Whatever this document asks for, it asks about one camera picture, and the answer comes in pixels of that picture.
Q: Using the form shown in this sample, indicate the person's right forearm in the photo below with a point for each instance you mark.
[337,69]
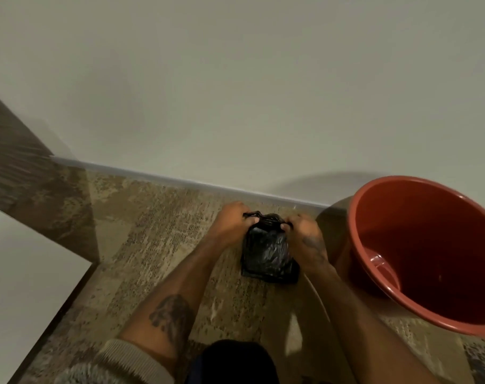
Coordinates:
[360,327]

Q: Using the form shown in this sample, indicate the white furniture panel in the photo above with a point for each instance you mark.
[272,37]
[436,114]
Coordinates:
[24,291]

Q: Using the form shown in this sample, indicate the red plastic bucket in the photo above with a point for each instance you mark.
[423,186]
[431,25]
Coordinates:
[430,255]

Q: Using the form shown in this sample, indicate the person's left thumb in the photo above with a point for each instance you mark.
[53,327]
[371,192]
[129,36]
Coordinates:
[251,220]

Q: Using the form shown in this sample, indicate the person's left forearm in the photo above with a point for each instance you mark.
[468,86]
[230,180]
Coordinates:
[174,299]

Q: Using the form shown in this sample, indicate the person's left hand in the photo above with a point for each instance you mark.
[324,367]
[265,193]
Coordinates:
[228,225]

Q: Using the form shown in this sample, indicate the patterned beige carpet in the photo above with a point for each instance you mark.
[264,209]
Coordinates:
[210,275]

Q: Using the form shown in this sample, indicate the person's beige sleeve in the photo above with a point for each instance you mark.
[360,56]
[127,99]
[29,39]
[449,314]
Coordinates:
[122,365]

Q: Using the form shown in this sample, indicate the person's dark trouser leg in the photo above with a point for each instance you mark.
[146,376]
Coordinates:
[236,363]

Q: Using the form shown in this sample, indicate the person's right thumb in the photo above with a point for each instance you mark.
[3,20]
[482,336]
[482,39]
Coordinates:
[286,226]

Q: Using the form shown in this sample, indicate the black plastic bag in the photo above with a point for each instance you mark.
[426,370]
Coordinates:
[267,251]

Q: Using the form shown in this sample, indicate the grey baseboard strip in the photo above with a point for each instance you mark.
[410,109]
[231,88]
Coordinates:
[190,183]

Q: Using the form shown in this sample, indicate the person's right hand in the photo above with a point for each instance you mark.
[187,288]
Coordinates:
[306,239]

